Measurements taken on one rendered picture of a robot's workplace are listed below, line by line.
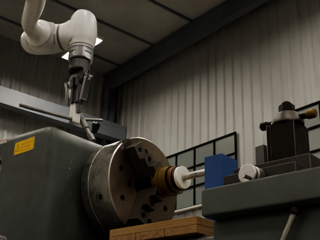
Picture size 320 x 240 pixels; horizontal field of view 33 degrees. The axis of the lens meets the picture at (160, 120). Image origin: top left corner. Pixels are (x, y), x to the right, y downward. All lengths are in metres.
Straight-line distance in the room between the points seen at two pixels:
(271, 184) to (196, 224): 0.30
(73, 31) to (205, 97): 10.08
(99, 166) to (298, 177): 0.76
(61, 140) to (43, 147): 0.06
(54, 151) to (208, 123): 10.10
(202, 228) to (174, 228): 0.07
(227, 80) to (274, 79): 1.33
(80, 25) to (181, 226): 0.93
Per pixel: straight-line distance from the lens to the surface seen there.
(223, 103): 11.52
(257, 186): 1.08
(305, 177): 1.04
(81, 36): 1.97
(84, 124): 1.88
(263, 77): 10.99
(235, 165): 1.54
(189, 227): 1.32
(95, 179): 1.64
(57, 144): 1.70
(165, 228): 1.37
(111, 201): 1.60
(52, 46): 2.03
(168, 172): 1.60
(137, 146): 1.65
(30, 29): 1.95
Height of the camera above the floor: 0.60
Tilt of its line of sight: 23 degrees up
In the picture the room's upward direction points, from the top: 2 degrees clockwise
